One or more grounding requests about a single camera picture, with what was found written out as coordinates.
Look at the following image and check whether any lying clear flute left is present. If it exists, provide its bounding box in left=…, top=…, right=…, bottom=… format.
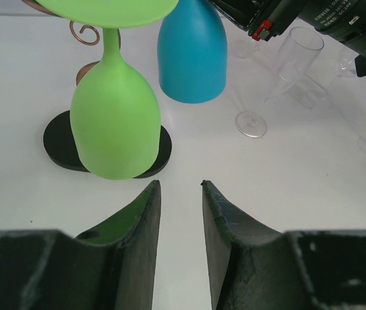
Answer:
left=230, top=40, right=260, bottom=60

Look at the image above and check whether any green plastic wine glass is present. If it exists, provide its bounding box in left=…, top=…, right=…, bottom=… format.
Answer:
left=40, top=1, right=177, bottom=180

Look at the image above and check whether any upright clear champagne flute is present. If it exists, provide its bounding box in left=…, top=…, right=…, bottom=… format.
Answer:
left=235, top=26, right=325, bottom=138

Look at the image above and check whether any blue plastic wine glass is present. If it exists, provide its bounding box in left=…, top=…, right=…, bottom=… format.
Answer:
left=157, top=1, right=228, bottom=104

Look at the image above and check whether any lying clear flute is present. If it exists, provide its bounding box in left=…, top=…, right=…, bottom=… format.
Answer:
left=287, top=47, right=358, bottom=110
left=230, top=40, right=260, bottom=60

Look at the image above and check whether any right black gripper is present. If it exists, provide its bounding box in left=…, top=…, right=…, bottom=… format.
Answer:
left=210, top=0, right=318, bottom=41

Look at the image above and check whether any copper wire wine glass rack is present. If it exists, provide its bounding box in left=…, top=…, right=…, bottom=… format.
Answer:
left=22, top=0, right=172, bottom=179

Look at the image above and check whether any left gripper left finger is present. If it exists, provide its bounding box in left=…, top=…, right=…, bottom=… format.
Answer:
left=0, top=180, right=161, bottom=309

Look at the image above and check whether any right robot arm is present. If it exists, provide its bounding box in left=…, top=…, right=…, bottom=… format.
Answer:
left=211, top=0, right=366, bottom=78

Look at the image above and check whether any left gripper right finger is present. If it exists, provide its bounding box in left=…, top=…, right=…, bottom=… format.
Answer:
left=201, top=180, right=366, bottom=309

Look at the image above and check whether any lying clear flute right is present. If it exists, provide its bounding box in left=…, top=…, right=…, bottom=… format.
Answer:
left=287, top=47, right=358, bottom=110

